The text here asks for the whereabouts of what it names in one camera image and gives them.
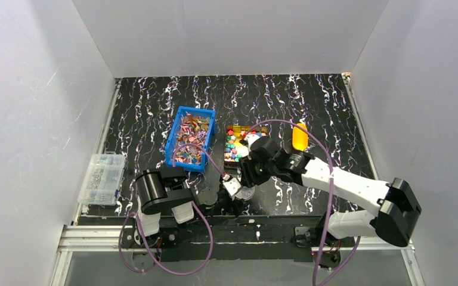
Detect square tin of colourful candies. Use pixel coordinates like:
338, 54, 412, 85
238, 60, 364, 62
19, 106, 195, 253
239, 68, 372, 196
224, 125, 269, 169

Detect yellow plastic scoop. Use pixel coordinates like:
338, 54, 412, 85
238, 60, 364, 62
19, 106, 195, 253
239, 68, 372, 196
292, 123, 309, 151

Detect blue plastic candy bin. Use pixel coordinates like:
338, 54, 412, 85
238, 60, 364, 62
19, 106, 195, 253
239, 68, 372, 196
165, 106, 216, 173

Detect white round jar lid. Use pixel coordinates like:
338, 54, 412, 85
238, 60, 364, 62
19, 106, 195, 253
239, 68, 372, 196
235, 187, 255, 201

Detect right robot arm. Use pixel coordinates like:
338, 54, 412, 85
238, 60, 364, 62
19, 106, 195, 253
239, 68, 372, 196
239, 134, 422, 247

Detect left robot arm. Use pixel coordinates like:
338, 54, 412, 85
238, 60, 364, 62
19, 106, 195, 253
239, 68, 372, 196
135, 167, 252, 247

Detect clear plastic box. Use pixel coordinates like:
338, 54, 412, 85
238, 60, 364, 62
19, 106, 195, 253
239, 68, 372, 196
78, 154, 126, 206

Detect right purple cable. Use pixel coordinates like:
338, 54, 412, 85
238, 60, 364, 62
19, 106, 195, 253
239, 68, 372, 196
245, 119, 362, 286

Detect aluminium frame rail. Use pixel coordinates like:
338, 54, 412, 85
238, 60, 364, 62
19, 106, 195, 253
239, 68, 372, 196
50, 219, 424, 285

